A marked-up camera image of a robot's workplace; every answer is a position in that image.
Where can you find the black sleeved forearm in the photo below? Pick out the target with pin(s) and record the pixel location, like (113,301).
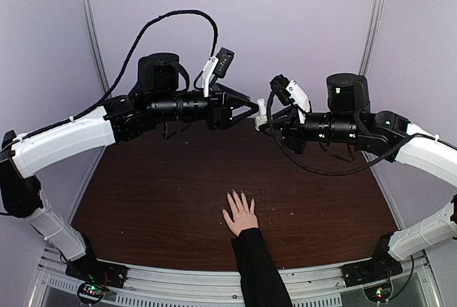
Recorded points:
(261,283)

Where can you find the right aluminium corner post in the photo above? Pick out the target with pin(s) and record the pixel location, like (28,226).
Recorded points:
(373,27)

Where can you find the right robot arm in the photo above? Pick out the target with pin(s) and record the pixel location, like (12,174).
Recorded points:
(386,135)

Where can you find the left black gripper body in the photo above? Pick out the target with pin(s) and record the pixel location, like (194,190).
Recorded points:
(213,117)

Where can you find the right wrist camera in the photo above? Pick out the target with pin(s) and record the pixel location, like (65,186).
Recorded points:
(290,93)

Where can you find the left aluminium corner post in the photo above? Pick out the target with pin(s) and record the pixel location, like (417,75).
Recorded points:
(94,45)

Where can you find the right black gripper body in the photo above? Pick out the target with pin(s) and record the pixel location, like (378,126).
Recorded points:
(298,143)

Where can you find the person's hand on table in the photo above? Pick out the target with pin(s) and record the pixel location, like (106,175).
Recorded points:
(241,216)

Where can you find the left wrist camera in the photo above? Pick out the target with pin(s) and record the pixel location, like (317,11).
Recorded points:
(215,68)

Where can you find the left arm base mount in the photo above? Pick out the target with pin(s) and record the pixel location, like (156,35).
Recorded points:
(97,277)

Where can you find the white nail polish bottle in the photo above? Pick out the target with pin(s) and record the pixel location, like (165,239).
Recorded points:
(260,120)

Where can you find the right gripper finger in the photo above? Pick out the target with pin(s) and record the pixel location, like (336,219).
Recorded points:
(285,114)
(277,134)

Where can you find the aluminium corner post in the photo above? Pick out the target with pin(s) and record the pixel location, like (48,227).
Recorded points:
(94,45)
(373,27)

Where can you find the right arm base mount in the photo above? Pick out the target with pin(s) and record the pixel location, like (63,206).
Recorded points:
(375,277)

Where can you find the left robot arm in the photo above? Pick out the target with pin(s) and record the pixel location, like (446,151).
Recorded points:
(155,99)

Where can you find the white nail polish cap brush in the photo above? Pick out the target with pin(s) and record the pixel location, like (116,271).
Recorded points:
(261,107)

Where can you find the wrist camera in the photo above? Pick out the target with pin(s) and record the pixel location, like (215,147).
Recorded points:
(215,68)
(290,93)

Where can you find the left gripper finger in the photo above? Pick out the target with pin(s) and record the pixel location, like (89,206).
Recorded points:
(239,113)
(232,97)

